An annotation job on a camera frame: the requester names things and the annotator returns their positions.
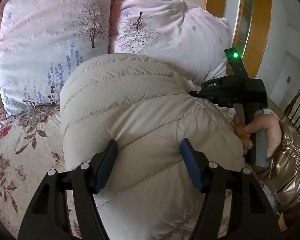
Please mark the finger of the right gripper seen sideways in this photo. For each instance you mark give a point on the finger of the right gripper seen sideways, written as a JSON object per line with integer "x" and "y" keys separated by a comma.
{"x": 201, "y": 94}

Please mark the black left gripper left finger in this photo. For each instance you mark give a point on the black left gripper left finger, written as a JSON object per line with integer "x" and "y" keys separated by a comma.
{"x": 47, "y": 216}

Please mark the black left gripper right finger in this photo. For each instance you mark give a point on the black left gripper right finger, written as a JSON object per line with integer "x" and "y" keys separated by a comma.
{"x": 235, "y": 205}

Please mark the beige puffer down jacket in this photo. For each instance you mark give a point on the beige puffer down jacket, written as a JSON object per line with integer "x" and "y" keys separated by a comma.
{"x": 146, "y": 107}

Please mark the person's right hand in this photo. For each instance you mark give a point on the person's right hand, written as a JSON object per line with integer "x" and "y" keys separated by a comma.
{"x": 268, "y": 123}

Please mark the bronze shiny jacket sleeve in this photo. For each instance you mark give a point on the bronze shiny jacket sleeve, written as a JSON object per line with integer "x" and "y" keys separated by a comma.
{"x": 282, "y": 176}

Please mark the floral beige quilt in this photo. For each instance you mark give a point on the floral beige quilt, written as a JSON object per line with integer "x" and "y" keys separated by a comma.
{"x": 30, "y": 145}

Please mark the right pink tree pillow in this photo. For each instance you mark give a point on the right pink tree pillow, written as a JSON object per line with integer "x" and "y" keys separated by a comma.
{"x": 178, "y": 33}

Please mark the left floral pink pillow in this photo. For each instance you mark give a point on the left floral pink pillow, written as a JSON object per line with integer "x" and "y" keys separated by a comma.
{"x": 42, "y": 42}

